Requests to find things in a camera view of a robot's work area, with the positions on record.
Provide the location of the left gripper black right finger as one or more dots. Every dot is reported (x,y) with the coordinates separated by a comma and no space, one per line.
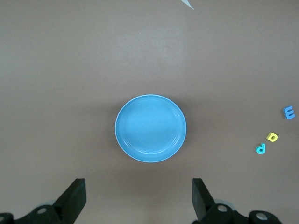
(205,205)

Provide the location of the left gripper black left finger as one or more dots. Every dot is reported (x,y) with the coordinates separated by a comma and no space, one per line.
(70,203)

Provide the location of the teal foam letter p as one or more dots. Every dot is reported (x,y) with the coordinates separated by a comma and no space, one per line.
(263,146)

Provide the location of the yellow letter a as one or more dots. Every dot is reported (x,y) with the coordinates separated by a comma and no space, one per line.
(269,136)

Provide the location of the blue foam letter m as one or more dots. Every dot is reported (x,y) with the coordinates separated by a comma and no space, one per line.
(289,113)

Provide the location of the blue plate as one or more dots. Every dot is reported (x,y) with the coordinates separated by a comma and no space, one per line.
(150,128)

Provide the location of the white tape scrap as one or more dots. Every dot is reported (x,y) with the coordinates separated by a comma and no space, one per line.
(188,3)

